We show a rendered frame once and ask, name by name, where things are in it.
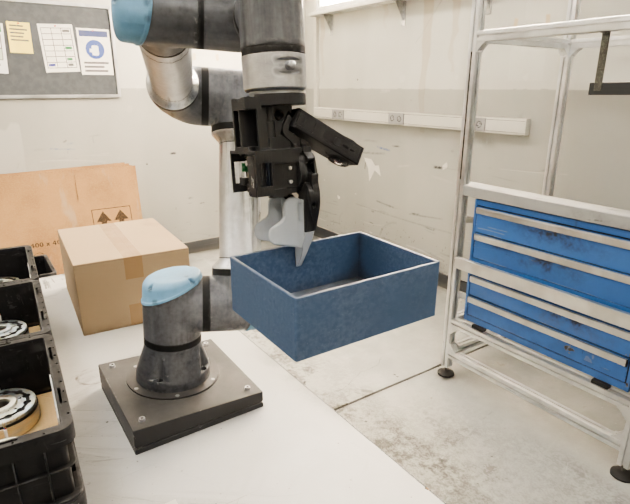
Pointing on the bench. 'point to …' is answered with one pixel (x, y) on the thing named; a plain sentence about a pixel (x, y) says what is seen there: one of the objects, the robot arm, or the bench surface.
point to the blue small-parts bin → (332, 292)
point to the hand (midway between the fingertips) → (300, 254)
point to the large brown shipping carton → (115, 269)
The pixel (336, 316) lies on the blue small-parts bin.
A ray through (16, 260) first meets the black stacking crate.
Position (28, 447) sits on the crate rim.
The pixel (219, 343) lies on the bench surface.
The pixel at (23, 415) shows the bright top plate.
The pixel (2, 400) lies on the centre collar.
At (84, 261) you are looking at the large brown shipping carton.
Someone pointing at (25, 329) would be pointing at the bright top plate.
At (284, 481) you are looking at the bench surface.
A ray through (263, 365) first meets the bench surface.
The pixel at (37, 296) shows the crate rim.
